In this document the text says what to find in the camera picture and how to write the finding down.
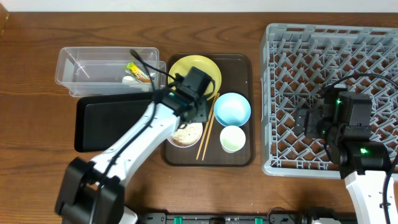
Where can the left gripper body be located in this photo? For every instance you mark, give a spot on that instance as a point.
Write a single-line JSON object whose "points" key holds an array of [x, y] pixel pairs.
{"points": [[195, 113]]}

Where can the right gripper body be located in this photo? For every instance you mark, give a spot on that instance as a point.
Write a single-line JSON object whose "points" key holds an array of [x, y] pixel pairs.
{"points": [[317, 126]]}

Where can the white bowl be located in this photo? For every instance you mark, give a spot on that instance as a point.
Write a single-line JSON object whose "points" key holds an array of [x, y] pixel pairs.
{"points": [[189, 140]]}

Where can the white cup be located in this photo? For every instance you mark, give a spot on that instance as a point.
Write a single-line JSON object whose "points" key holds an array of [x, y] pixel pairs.
{"points": [[232, 139]]}

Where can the green yellow snack wrapper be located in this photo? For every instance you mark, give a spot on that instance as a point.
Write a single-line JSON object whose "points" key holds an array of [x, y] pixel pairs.
{"points": [[137, 73]]}

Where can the white tissue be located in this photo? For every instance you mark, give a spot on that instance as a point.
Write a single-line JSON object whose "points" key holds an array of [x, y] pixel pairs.
{"points": [[129, 80]]}

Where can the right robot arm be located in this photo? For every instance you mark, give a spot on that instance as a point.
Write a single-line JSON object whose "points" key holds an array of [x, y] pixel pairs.
{"points": [[364, 165]]}

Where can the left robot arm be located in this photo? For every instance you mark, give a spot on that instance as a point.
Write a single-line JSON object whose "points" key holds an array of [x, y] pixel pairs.
{"points": [[93, 191]]}

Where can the grey dishwasher rack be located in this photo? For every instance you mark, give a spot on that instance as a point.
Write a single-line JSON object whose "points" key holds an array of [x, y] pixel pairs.
{"points": [[297, 61]]}

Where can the left wooden chopstick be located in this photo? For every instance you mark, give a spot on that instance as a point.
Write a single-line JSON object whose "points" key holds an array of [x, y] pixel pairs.
{"points": [[203, 138]]}

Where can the wooden chopstick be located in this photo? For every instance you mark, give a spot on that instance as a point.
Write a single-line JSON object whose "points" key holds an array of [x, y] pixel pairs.
{"points": [[203, 138], [210, 133]]}

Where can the light blue bowl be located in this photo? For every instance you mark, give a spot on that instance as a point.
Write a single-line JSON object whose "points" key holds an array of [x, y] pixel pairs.
{"points": [[232, 109]]}

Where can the right wooden chopstick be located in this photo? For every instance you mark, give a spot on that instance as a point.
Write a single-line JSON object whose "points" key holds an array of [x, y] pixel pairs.
{"points": [[210, 133]]}

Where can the yellow plate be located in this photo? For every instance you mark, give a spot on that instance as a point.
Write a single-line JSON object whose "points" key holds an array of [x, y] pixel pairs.
{"points": [[182, 67]]}

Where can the brown serving tray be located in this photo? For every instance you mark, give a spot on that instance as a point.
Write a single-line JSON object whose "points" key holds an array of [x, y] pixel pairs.
{"points": [[236, 73]]}

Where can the black plastic bin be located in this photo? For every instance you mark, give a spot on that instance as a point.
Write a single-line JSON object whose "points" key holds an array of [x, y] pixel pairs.
{"points": [[102, 120]]}

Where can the clear plastic bin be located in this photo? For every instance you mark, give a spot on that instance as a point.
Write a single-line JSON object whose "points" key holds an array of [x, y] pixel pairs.
{"points": [[87, 71]]}

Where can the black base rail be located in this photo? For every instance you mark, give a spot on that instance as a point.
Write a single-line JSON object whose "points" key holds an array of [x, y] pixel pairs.
{"points": [[162, 218]]}

